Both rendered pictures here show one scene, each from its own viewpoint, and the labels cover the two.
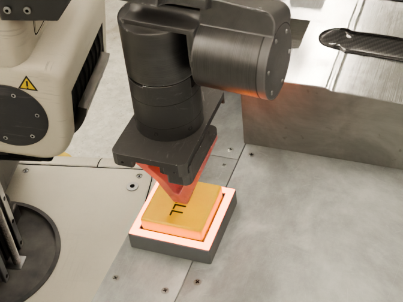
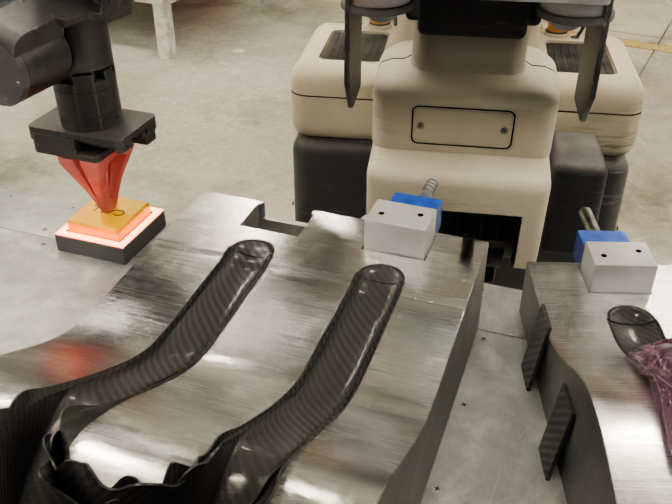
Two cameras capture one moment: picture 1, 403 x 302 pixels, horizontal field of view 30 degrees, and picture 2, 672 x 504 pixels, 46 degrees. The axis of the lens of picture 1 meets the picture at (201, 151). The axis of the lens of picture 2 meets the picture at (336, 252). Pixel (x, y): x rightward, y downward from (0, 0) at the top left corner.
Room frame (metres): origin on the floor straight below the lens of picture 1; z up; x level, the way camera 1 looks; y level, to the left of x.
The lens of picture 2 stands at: (0.66, -0.68, 1.24)
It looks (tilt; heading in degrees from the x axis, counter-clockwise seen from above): 33 degrees down; 86
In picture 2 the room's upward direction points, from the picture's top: straight up
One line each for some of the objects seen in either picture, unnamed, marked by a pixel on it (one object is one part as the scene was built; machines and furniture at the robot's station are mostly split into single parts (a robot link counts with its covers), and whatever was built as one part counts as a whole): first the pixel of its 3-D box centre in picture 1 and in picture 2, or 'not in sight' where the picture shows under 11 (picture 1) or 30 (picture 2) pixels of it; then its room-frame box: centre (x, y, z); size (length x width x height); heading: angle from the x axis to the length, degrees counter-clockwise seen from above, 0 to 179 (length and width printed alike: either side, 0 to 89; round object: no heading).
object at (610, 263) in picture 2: not in sight; (601, 249); (0.94, -0.12, 0.86); 0.13 x 0.05 x 0.05; 83
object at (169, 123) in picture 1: (167, 102); (88, 101); (0.49, 0.02, 0.95); 0.10 x 0.07 x 0.07; 156
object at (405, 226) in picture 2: not in sight; (414, 214); (0.78, -0.10, 0.89); 0.13 x 0.05 x 0.05; 65
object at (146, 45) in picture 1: (165, 41); (71, 38); (0.48, 0.02, 1.01); 0.07 x 0.06 x 0.07; 61
